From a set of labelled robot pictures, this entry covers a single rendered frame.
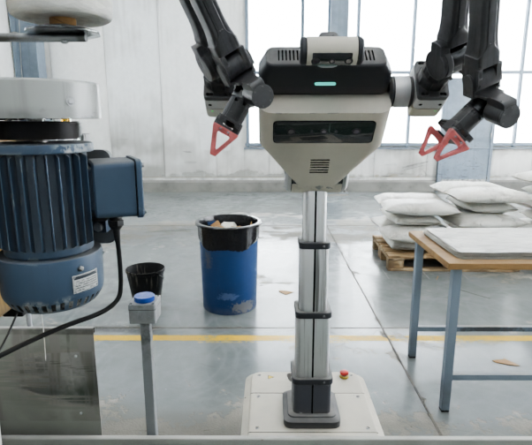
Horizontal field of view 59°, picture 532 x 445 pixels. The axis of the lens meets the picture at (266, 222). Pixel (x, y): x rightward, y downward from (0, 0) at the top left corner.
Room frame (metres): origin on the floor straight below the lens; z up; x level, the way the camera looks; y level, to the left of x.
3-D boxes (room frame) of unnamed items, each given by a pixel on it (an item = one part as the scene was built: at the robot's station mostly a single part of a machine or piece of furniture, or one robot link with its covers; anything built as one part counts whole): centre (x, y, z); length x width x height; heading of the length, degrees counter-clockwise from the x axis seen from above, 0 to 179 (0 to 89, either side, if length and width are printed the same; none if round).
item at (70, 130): (0.71, 0.34, 1.35); 0.12 x 0.12 x 0.04
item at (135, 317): (1.32, 0.36, 0.81); 0.08 x 0.08 x 0.06; 0
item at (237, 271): (3.33, 0.27, 0.32); 0.51 x 0.48 x 0.65; 0
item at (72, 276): (0.71, 0.34, 1.21); 0.15 x 0.15 x 0.25
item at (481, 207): (4.52, -2.08, 0.57); 0.66 x 0.43 x 0.13; 0
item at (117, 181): (0.75, 0.24, 1.25); 0.10 x 0.08 x 0.12; 25
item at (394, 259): (4.52, -1.74, 0.07); 1.20 x 0.82 x 0.14; 88
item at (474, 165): (8.95, -3.76, 1.05); 1.00 x 0.10 x 2.10; 90
